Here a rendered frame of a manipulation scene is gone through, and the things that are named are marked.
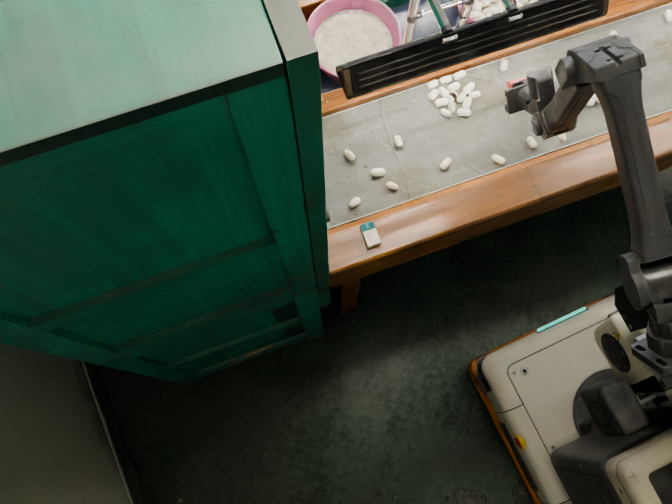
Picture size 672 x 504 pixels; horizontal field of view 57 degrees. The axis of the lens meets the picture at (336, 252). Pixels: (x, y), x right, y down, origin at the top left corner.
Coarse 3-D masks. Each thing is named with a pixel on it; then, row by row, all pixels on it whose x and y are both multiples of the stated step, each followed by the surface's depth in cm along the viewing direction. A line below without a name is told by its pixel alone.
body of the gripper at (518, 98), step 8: (512, 88) 150; (520, 88) 150; (512, 96) 151; (520, 96) 150; (528, 96) 147; (512, 104) 152; (520, 104) 150; (528, 104) 148; (512, 112) 153; (528, 112) 149
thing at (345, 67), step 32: (544, 0) 132; (576, 0) 133; (608, 0) 136; (480, 32) 132; (512, 32) 134; (544, 32) 136; (352, 64) 128; (384, 64) 130; (416, 64) 132; (448, 64) 134; (352, 96) 133
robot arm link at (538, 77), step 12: (528, 72) 140; (540, 72) 139; (552, 72) 138; (528, 84) 141; (540, 84) 137; (552, 84) 137; (540, 96) 139; (552, 96) 139; (540, 108) 140; (540, 132) 139
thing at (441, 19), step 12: (432, 0) 131; (456, 0) 149; (468, 0) 149; (504, 0) 131; (408, 12) 146; (420, 12) 148; (432, 12) 132; (444, 12) 131; (468, 12) 154; (504, 12) 132; (408, 24) 150; (444, 24) 129; (456, 24) 160; (408, 36) 154; (456, 36) 130
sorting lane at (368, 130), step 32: (608, 32) 173; (640, 32) 173; (512, 64) 170; (544, 64) 170; (416, 96) 167; (480, 96) 167; (352, 128) 165; (384, 128) 165; (416, 128) 165; (448, 128) 165; (480, 128) 165; (512, 128) 165; (576, 128) 165; (384, 160) 163; (416, 160) 163; (480, 160) 163; (512, 160) 163; (352, 192) 160; (384, 192) 160; (416, 192) 160
